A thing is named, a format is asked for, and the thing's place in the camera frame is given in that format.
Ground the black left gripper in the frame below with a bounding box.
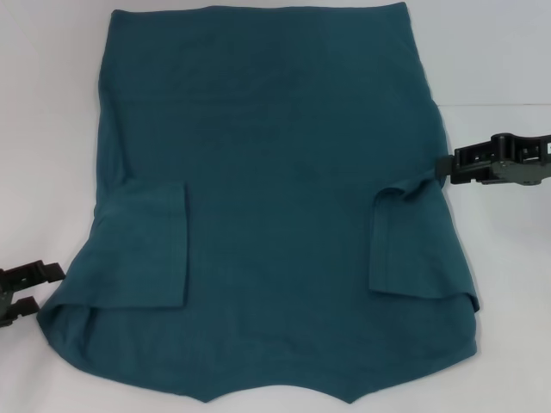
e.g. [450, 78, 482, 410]
[0, 259, 66, 327]

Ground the teal blue t-shirt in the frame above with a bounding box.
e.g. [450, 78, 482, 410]
[37, 2, 481, 406]

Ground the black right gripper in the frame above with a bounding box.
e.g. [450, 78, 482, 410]
[435, 133, 551, 187]

